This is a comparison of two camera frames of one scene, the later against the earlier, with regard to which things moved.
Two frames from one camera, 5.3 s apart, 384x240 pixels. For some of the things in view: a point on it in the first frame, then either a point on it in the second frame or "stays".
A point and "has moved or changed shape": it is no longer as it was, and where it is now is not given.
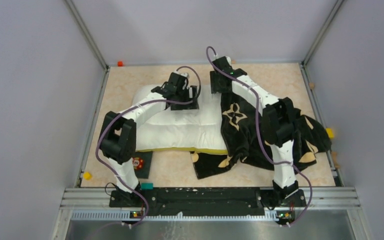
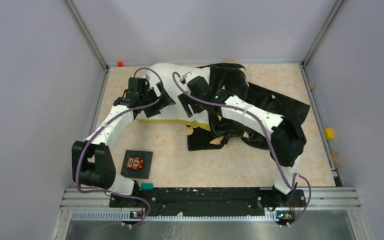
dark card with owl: (142, 161) stays
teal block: (148, 186) stays
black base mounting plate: (201, 202) stays
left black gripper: (189, 106) to (164, 100)
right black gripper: (215, 87) to (185, 101)
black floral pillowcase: (244, 148) to (231, 80)
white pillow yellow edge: (201, 131) has moved or changed shape
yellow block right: (330, 132) stays
